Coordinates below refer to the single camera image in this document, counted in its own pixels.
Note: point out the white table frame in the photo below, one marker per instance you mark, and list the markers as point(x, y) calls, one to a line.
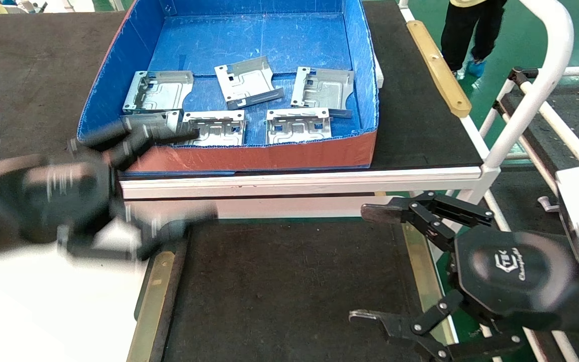
point(294, 178)

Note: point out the blue corrugated plastic box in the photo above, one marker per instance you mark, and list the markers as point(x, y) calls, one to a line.
point(249, 45)

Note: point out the white tube cart frame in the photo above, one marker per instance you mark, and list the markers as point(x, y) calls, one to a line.
point(558, 120)

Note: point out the yellow wooden edge strip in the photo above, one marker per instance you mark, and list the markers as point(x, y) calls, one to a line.
point(440, 70)

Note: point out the small white block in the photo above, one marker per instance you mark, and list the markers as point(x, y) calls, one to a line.
point(379, 73)

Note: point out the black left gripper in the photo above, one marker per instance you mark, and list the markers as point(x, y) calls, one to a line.
point(63, 196)

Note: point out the person in yellow top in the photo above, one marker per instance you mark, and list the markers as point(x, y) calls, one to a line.
point(463, 35)

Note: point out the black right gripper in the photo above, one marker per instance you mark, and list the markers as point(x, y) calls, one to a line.
point(515, 271)

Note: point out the white bent tube rail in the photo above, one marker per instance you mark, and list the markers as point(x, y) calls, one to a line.
point(553, 65)

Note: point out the brass table edge strip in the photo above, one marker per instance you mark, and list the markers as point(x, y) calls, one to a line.
point(422, 281)
point(151, 311)

